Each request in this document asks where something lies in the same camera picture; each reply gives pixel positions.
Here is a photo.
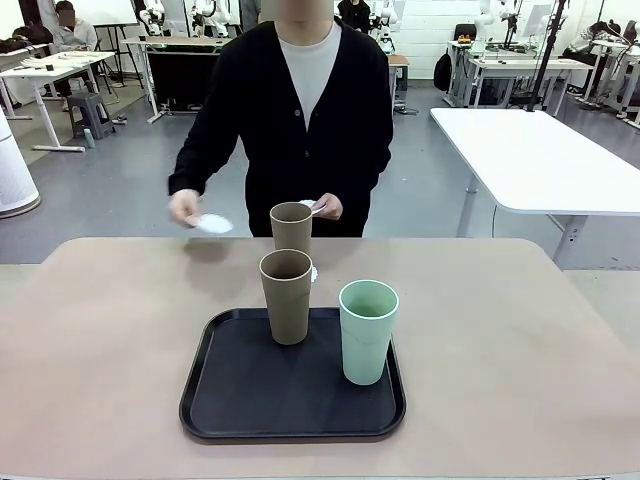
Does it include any person's left hand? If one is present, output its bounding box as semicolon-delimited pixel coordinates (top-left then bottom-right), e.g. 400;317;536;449
313;193;345;222

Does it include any person's right hand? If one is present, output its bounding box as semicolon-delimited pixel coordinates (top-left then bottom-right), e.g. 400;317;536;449
168;188;207;229

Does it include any brown tall cup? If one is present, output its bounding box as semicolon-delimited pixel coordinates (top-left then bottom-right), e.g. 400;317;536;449
258;248;315;347
269;201;315;254

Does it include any mint green tall cup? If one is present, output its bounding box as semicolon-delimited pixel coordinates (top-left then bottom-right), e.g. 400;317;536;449
338;278;401;387

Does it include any person's right forearm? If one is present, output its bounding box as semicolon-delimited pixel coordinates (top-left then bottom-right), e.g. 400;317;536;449
167;113;237;197

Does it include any person's left forearm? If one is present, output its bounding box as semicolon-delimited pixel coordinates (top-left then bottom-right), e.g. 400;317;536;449
329;138;395;202

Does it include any person in black cardigan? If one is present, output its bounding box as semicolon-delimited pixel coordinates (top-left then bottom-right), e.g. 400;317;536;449
167;0;395;239

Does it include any desk with black panel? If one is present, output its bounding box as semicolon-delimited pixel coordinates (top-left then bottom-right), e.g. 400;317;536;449
120;34;229;125

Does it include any grey plastic stool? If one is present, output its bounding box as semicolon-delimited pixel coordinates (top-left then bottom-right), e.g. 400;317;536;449
65;91;118;141

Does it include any small wooden-top table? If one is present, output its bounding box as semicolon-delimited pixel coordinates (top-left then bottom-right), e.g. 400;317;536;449
387;53;413;133

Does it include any white cylindrical air purifier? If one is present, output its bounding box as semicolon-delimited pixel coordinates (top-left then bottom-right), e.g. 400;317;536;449
0;106;42;220

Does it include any black backpack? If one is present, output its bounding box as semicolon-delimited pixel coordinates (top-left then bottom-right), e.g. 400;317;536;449
432;49;455;93

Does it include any black plastic tray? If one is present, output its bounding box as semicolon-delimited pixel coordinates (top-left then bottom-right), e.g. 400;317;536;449
178;306;408;442

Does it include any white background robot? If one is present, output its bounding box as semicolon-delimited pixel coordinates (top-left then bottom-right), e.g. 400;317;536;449
138;0;168;38
368;0;402;54
474;0;498;43
185;0;233;38

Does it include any standing person in black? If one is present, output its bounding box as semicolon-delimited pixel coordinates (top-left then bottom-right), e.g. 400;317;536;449
337;0;372;35

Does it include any standing person in grey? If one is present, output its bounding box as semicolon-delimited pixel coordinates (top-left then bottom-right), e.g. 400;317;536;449
238;0;264;31

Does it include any white desk with coloured toys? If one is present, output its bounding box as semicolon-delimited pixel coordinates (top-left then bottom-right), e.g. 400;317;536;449
445;32;489;108

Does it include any white desk with items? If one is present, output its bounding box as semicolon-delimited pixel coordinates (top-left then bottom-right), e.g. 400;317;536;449
0;49;118;153

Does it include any whiteboard on easel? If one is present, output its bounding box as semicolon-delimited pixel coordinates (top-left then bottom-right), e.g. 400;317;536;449
92;0;142;28

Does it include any seated person in grey hoodie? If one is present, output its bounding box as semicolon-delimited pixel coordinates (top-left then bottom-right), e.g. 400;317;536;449
51;0;100;99

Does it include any large white table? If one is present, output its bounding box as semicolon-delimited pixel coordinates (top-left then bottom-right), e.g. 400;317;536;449
429;105;640;272

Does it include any long white background desk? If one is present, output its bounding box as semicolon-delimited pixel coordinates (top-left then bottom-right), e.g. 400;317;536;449
463;55;597;109

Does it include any black tripod stand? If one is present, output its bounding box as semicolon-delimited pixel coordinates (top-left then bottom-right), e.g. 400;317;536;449
519;0;572;114

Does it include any white computer monitor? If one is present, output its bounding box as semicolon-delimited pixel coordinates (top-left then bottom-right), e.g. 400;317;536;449
519;3;554;39

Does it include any seated person in patterned top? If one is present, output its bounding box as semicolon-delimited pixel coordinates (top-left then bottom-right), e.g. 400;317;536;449
561;18;624;97

